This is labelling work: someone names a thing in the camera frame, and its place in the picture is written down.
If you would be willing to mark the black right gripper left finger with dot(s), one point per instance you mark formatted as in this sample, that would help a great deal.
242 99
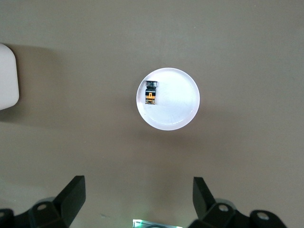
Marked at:
69 202

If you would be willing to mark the pale pink round plate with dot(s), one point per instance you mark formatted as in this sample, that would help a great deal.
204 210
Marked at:
178 102

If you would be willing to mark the orange and black push-button switch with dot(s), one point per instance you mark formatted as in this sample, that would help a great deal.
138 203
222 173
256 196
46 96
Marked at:
151 95

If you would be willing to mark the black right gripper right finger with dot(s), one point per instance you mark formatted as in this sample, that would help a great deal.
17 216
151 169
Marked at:
204 204

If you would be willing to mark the white lunch box grey clips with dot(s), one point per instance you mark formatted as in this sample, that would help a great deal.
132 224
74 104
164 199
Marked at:
7 78

